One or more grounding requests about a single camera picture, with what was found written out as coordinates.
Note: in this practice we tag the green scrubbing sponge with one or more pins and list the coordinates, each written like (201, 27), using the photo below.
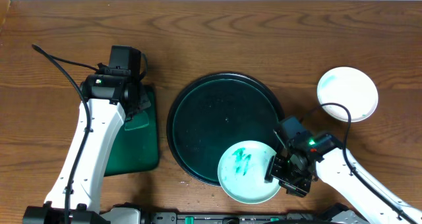
(134, 122)

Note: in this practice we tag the mint green plate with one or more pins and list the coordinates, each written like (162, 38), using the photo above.
(242, 169)

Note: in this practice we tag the white plate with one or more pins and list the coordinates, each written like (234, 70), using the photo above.
(347, 94)

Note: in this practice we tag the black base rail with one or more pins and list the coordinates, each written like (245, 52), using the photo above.
(174, 218)

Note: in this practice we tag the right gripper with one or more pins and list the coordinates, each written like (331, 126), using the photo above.
(275, 168)

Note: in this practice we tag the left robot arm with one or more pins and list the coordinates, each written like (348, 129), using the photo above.
(107, 142)

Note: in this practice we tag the rectangular dark green tray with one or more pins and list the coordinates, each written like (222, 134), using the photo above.
(137, 150)

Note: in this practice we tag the round black tray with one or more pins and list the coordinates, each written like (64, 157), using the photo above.
(215, 112)

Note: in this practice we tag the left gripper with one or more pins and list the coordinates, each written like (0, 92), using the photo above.
(136, 103)

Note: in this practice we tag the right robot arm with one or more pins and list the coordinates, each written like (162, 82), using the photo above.
(323, 157)

